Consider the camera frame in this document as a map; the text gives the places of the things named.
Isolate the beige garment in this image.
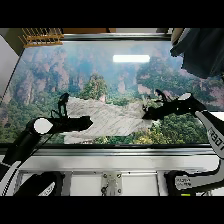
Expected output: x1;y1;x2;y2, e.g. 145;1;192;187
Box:
170;27;185;45

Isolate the dark grey garment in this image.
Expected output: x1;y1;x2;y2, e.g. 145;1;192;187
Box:
169;27;224;80

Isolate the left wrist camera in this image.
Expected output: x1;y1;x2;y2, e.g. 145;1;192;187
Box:
56;92;71;118

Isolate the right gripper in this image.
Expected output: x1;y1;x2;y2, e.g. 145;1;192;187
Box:
141;103;168;121

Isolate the grey striped garment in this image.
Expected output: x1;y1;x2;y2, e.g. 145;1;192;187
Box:
63;95;155;145

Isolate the yellow wooden rack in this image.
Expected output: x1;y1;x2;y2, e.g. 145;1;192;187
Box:
19;27;65;48

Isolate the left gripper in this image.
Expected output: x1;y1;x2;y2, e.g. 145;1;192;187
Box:
66;115;95;134

